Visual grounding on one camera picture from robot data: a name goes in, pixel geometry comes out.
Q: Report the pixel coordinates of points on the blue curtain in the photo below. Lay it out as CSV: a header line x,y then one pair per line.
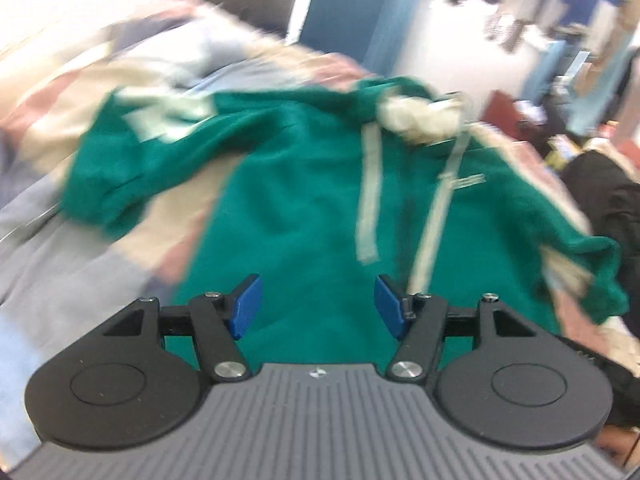
x,y
405,10

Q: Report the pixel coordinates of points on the red suitcase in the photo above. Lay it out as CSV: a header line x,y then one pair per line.
x,y
505,115

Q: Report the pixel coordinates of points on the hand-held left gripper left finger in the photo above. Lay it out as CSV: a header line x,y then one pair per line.
x,y
246,305

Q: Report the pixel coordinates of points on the green hoodie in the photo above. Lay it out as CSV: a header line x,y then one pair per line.
x,y
300,185

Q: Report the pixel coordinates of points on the blue padded panel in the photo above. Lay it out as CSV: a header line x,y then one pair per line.
x,y
345,10

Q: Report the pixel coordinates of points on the black puffer jacket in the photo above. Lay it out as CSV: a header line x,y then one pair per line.
x,y
605,200

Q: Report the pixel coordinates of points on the row of hanging clothes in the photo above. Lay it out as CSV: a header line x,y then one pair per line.
x,y
550,10

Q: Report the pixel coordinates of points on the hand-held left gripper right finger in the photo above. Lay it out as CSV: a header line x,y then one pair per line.
x,y
391,305

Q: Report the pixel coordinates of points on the patchwork bed quilt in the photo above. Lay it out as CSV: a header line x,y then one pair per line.
x,y
60,260

